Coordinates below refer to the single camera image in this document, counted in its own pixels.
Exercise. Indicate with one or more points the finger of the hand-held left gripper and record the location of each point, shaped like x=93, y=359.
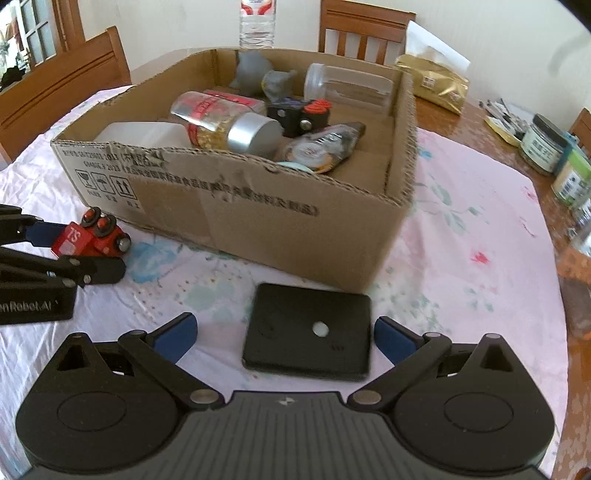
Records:
x=104, y=270
x=44, y=234

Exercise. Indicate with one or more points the red-label jar with silver lid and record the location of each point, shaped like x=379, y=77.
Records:
x=217, y=120

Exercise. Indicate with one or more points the yellow sticky note pad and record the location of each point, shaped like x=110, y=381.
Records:
x=501, y=134

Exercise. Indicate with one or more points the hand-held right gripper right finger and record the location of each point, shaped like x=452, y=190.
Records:
x=391, y=336

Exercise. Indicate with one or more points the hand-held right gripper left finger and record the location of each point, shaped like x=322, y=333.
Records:
x=178, y=333

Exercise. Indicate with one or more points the wooden door with glass panes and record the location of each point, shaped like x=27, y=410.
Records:
x=32, y=32

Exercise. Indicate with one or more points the black square case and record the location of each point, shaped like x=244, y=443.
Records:
x=300, y=332

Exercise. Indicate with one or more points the black red toy block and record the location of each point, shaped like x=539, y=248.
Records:
x=295, y=117

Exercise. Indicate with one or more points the gold tissue pack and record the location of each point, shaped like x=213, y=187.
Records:
x=436, y=83

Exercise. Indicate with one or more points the clear plastic jar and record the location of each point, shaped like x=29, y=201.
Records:
x=351, y=87

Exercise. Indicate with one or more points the glass jar with black lid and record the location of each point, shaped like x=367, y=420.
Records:
x=542, y=147

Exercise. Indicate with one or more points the bundle of pens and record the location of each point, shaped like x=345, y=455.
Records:
x=503, y=117

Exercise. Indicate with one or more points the jar with green lid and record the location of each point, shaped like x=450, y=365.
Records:
x=572, y=177

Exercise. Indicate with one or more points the pink floral cloth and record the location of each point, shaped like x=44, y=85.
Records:
x=461, y=240

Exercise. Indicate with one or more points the wooden chair with grooved backrest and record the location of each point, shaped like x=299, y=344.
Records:
x=60, y=87

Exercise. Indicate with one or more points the small wooden chair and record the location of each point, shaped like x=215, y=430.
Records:
x=582, y=129

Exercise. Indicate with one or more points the brown cardboard box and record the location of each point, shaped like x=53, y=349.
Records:
x=258, y=230

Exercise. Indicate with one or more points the clear water bottle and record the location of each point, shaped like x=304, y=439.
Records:
x=257, y=23

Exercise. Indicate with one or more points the wooden slat-back chair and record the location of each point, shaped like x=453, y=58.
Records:
x=364, y=27

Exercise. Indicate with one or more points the red toy car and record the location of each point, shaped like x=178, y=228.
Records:
x=87, y=240

